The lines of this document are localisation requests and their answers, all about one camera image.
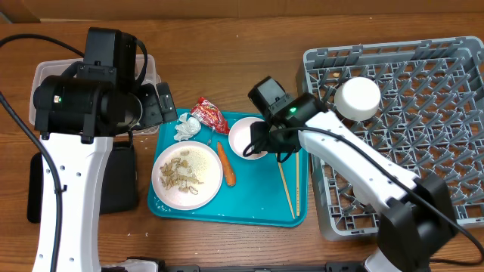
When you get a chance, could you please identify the pink bowl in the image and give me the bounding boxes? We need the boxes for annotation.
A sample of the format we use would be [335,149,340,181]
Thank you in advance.
[228,117,268,160]

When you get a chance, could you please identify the white bowl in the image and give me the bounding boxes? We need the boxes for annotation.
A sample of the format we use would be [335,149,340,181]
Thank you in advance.
[334,77,381,122]

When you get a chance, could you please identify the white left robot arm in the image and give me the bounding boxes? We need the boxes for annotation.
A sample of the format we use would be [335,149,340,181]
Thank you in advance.
[33,27,177,271]

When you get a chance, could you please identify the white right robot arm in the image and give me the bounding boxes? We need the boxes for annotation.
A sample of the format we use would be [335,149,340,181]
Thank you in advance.
[243,77,458,271]

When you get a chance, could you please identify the crumpled white tissue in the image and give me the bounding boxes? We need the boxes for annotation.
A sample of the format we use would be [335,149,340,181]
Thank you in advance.
[174,113,201,141]

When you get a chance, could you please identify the left wooden chopstick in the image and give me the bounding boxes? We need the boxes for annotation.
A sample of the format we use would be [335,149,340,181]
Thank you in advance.
[278,162,295,219]

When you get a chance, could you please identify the wooden chopstick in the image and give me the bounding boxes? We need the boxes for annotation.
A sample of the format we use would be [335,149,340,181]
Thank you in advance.
[296,152,300,217]
[278,162,295,219]

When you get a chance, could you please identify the red snack wrapper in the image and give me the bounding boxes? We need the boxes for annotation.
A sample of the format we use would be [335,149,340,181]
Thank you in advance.
[190,97,230,134]

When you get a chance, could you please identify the orange carrot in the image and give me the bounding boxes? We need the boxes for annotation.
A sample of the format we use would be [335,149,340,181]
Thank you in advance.
[217,142,236,187]

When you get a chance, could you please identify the teal serving tray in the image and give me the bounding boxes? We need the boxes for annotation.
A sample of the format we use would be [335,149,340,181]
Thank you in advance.
[147,125,309,227]

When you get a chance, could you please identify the right wooden chopstick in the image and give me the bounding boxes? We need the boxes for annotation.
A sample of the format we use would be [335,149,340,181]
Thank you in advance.
[296,152,300,217]

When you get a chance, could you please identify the pink plate with food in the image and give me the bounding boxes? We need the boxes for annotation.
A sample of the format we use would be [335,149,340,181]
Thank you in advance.
[151,141,223,210]

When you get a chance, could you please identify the black tray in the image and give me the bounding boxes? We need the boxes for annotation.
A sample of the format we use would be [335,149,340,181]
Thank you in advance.
[26,141,138,224]

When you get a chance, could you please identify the clear plastic bin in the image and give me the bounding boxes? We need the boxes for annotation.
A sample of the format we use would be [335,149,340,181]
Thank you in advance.
[29,54,161,135]

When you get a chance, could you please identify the grey dish rack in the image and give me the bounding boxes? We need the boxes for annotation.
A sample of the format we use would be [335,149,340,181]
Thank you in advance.
[296,36,483,228]

